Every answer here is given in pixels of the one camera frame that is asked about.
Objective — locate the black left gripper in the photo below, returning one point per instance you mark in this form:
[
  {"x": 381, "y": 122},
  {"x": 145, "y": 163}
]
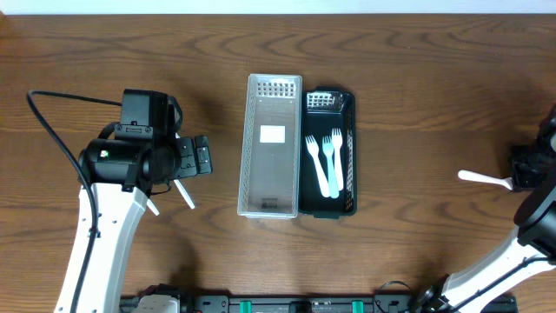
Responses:
[{"x": 187, "y": 167}]

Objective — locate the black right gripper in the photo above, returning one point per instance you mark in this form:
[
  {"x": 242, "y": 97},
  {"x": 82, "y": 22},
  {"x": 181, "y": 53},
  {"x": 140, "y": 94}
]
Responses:
[{"x": 519, "y": 180}]

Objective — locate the white plastic utensil handle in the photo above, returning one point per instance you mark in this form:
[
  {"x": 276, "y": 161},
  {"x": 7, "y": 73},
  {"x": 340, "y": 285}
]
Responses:
[
  {"x": 184, "y": 193},
  {"x": 152, "y": 207}
]

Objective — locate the white plastic spoon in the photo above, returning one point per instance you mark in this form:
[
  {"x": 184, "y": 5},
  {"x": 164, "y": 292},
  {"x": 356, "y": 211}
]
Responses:
[{"x": 471, "y": 176}]

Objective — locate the white plastic fork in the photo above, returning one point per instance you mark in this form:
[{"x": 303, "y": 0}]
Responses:
[
  {"x": 337, "y": 142},
  {"x": 313, "y": 150}
]

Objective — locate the pale green plastic fork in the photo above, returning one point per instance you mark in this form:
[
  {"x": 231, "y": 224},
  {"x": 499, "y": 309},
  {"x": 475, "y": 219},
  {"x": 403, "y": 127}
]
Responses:
[{"x": 328, "y": 150}]

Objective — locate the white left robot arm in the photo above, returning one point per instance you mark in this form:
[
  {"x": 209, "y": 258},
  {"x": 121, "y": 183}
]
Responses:
[{"x": 118, "y": 180}]

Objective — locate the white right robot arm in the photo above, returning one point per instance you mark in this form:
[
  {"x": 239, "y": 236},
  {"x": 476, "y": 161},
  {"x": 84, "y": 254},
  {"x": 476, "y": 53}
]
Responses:
[{"x": 528, "y": 250}]

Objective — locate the clear perforated plastic basket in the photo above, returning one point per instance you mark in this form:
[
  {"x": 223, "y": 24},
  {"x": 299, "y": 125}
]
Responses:
[{"x": 269, "y": 179}]

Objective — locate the black perforated plastic basket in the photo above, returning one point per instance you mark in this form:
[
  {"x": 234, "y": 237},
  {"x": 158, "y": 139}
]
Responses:
[{"x": 323, "y": 110}]

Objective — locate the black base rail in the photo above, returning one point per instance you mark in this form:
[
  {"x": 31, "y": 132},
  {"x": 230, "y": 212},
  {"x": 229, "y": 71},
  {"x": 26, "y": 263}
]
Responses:
[{"x": 165, "y": 298}]

